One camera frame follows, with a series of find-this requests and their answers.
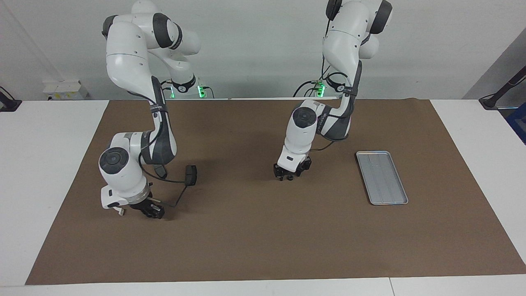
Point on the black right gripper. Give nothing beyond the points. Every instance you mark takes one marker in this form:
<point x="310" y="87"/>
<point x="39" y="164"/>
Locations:
<point x="144" y="204"/>

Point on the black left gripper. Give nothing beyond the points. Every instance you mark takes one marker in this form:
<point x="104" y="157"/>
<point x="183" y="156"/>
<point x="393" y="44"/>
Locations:
<point x="292" y="168"/>

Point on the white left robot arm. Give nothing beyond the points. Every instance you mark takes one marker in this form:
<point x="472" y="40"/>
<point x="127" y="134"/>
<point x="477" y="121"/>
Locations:
<point x="345" y="41"/>

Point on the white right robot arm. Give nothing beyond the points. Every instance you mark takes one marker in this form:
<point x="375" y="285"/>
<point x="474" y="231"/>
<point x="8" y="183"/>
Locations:
<point x="127" y="61"/>

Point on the silver metal tray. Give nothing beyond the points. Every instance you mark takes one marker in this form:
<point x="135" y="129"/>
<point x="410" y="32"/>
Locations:
<point x="382" y="179"/>

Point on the long dark brake pad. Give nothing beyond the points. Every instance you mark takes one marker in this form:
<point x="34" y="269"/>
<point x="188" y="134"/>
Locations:
<point x="161" y="172"/>

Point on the short dark brake pad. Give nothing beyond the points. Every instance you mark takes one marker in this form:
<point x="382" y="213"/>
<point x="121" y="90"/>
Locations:
<point x="191" y="175"/>

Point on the brown table mat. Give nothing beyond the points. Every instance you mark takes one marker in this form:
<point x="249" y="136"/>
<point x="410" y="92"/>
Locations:
<point x="263" y="238"/>

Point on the white power strip box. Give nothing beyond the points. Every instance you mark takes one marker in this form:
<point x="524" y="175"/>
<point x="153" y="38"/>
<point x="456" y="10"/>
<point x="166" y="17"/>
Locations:
<point x="65" y="90"/>

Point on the blue box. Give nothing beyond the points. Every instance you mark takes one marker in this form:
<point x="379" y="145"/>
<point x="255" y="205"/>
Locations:
<point x="518" y="123"/>

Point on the black clamp mount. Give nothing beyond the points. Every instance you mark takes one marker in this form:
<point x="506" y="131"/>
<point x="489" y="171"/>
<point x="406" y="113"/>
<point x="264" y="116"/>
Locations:
<point x="8" y="102"/>

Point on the black camera stand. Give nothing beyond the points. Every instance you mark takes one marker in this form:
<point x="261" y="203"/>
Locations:
<point x="503" y="88"/>

